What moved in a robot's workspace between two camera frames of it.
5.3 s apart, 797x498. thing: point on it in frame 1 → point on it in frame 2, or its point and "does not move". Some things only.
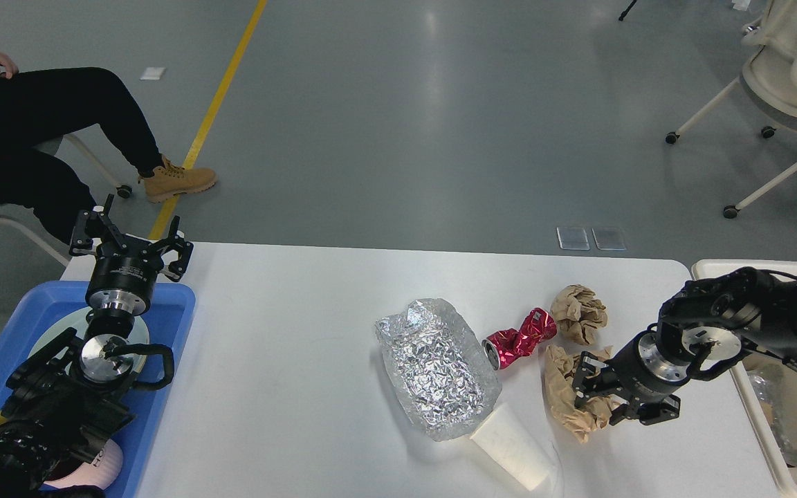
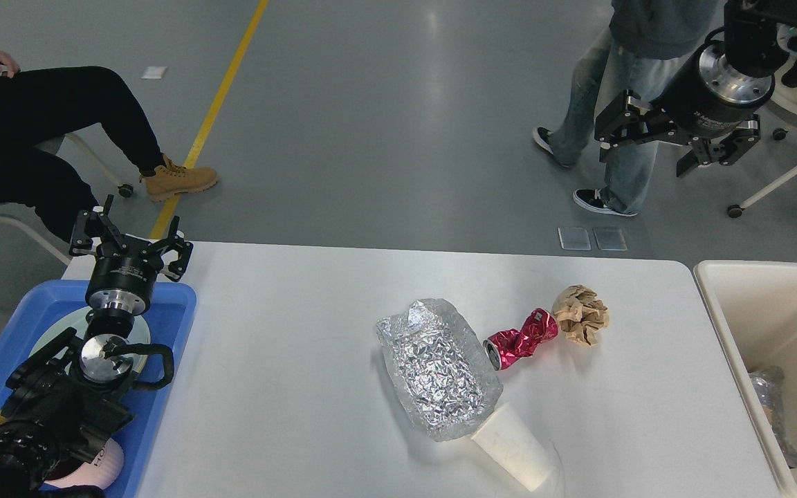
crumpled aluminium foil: [436, 369] does not move
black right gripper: [642, 371] → [709, 97]
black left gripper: [124, 274] does not move
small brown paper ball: [578, 312] does not move
